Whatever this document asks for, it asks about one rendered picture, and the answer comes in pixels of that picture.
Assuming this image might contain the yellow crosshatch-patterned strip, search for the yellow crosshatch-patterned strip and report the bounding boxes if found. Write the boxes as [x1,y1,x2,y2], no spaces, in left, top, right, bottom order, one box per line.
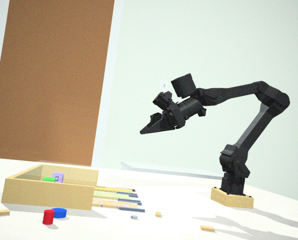
[94,186,133,193]

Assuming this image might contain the red cylinder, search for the red cylinder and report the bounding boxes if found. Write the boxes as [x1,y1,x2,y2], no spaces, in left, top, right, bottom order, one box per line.
[42,209,55,225]

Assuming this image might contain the blue short cylinder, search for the blue short cylinder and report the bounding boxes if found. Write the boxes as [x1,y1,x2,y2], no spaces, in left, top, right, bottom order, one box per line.
[51,208,67,218]

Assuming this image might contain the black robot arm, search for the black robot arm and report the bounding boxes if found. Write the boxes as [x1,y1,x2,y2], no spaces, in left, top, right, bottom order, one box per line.
[153,73,290,196]

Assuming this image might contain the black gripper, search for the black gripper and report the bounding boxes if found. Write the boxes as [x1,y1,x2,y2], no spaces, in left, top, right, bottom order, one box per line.
[140,102,190,134]

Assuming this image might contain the yellow strip with cyan dots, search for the yellow strip with cyan dots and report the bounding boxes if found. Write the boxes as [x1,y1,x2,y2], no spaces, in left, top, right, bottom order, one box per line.
[93,191,130,200]

